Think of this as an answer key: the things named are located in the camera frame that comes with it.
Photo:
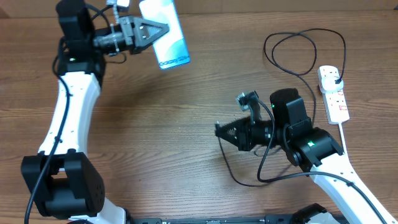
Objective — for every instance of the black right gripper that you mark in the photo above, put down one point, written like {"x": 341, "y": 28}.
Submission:
{"x": 241, "y": 139}

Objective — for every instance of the blue screen Galaxy smartphone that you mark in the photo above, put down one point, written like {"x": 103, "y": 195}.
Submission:
{"x": 171, "y": 49}

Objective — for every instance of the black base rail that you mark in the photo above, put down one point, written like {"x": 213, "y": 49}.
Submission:
{"x": 268, "y": 219}

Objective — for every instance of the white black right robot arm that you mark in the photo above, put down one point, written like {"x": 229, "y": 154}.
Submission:
{"x": 315, "y": 151}

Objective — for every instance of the white charger plug adapter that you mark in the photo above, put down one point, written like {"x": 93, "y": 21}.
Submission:
{"x": 330, "y": 85}

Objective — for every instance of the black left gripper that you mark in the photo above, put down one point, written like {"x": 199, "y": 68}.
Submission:
{"x": 129, "y": 25}

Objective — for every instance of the white power strip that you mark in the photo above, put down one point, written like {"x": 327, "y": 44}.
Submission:
{"x": 335, "y": 103}

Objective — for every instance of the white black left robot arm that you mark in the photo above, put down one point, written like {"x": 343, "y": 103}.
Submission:
{"x": 62, "y": 181}

